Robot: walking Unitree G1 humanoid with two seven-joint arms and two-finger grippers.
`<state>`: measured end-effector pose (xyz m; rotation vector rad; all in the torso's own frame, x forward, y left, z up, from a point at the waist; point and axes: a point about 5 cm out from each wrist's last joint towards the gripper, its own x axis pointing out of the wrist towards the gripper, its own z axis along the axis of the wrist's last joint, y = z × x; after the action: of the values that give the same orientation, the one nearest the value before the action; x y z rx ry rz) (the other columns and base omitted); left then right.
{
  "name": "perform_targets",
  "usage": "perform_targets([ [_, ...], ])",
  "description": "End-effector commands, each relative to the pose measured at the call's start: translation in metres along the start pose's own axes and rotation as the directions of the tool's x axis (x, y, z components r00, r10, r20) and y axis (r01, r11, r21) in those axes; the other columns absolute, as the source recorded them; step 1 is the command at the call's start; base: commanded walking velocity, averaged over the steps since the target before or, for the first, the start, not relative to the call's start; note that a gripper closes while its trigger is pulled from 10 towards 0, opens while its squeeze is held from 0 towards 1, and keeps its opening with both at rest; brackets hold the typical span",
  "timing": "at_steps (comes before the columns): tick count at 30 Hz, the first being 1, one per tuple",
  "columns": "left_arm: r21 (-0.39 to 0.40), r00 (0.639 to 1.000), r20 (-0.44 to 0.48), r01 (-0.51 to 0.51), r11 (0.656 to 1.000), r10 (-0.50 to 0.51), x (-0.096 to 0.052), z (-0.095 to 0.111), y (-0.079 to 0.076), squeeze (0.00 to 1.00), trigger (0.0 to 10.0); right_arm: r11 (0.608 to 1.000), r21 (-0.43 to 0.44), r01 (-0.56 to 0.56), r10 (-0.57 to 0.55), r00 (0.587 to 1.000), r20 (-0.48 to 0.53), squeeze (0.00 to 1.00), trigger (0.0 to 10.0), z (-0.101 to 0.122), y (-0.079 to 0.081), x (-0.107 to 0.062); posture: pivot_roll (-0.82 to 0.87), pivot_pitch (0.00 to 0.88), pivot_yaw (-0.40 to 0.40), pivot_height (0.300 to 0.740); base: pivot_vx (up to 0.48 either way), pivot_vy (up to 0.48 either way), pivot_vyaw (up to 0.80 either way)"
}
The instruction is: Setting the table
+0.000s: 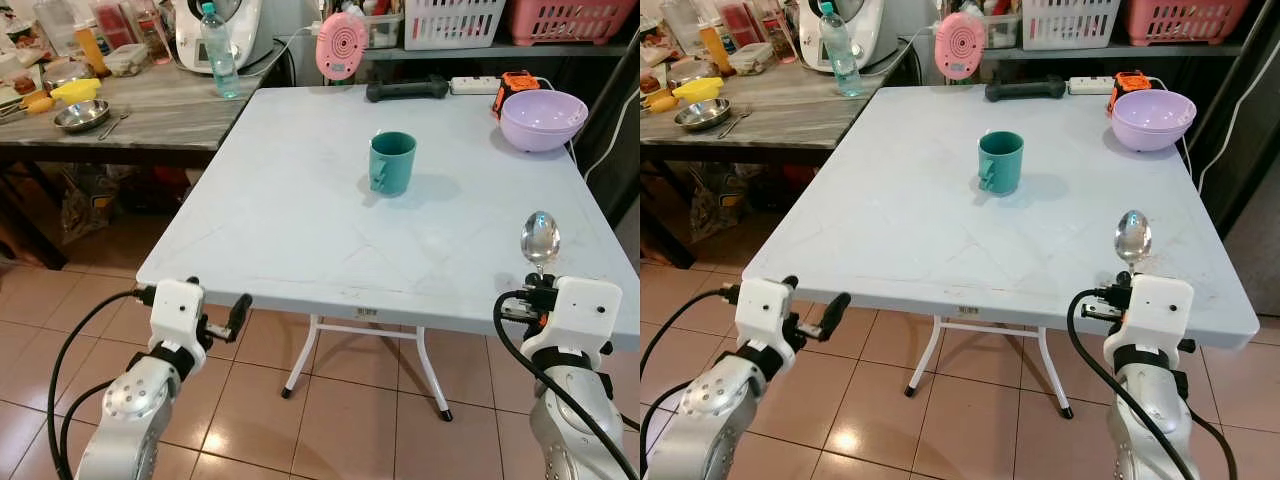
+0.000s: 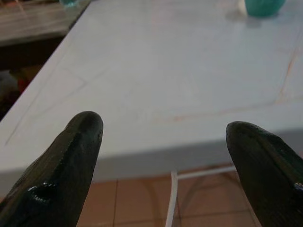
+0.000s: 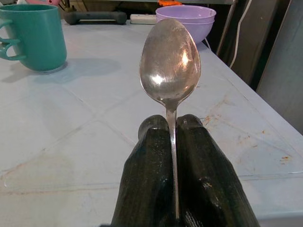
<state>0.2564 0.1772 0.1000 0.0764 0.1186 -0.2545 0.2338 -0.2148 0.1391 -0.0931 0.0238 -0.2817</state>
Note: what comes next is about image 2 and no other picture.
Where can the clear teal glass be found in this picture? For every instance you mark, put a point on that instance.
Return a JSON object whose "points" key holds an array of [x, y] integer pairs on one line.
{"points": [[73, 2]]}

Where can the white table leg frame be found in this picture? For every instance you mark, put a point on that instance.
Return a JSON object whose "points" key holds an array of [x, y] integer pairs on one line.
{"points": [[174, 196]]}

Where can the teal glass cup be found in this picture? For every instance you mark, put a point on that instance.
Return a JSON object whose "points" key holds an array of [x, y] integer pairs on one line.
{"points": [[262, 7]]}

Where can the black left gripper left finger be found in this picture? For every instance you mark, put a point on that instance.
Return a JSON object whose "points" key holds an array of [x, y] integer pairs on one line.
{"points": [[59, 175]]}

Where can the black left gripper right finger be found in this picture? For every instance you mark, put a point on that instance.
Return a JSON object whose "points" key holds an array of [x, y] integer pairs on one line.
{"points": [[265, 170]]}

